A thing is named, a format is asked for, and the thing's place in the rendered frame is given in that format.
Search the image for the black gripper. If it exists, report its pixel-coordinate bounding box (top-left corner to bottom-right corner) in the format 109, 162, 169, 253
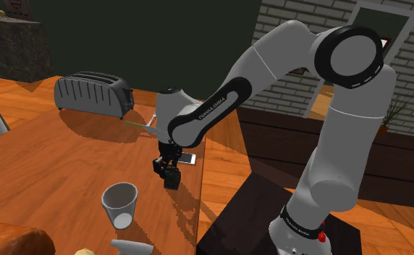
152, 140, 184, 191

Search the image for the white smartphone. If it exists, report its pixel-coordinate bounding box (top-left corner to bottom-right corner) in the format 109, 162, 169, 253
177, 151, 197, 167

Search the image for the grey tapered cup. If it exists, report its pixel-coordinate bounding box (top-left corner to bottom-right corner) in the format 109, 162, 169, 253
101, 181, 139, 231

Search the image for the dark robot stand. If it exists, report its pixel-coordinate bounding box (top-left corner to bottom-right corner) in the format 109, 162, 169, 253
196, 172, 363, 255

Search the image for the silver two-slot toaster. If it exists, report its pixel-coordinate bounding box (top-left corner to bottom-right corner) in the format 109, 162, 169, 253
54, 71, 135, 120

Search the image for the dark wooden sideboard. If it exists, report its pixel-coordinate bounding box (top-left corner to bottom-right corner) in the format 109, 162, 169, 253
236, 106, 414, 212

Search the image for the brown bread loaf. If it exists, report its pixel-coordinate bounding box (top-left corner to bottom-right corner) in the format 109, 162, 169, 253
0, 220, 56, 255

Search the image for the dark stone counter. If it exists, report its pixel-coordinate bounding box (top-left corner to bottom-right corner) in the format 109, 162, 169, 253
0, 9, 56, 84

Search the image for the potted green plant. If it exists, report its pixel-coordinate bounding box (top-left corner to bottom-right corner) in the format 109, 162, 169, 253
376, 94, 412, 137

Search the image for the white-framed doorway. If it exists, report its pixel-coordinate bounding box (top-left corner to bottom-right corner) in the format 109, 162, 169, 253
303, 0, 414, 120

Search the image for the green-handled knife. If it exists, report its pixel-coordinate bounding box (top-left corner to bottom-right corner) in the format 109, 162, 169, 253
123, 120, 170, 139

